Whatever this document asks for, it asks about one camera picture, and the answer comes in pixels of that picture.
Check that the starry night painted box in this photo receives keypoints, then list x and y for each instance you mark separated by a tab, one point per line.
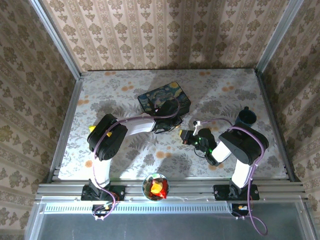
162	93

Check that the aluminium frame post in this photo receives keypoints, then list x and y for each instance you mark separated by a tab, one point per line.
56	37
278	37

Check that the grey metal panel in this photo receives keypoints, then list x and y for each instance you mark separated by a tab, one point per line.
162	226

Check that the dark blue mug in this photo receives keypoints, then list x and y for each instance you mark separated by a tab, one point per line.
246	117

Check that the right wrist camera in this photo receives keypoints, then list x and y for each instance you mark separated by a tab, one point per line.
197	127

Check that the round bowl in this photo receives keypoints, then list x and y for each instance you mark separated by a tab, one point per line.
146	183

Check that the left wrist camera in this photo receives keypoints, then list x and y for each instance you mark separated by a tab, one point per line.
157	110

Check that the aluminium table edge rail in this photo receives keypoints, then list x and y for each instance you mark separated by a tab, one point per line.
72	105
268	100

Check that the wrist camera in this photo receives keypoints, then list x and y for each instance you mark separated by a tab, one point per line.
157	110
197	127

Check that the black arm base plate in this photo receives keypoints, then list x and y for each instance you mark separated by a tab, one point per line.
221	192
117	193

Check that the yellow plastic object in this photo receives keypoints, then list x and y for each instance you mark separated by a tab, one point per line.
92	128

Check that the red yellow snack wrapper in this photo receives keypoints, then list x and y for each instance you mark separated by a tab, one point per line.
157	188

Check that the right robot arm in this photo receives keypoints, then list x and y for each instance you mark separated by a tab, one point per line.
245	147

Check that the long aluminium extrusion rail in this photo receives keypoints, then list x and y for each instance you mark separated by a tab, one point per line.
190	190

